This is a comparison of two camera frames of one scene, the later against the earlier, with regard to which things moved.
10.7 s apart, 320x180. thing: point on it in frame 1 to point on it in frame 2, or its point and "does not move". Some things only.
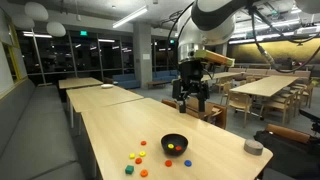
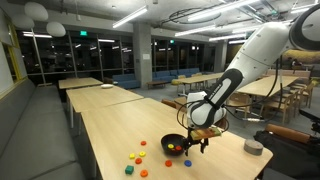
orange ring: [168, 163] does not move
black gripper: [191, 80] to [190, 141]
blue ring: [187, 163] does not move
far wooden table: [77, 82] does not move
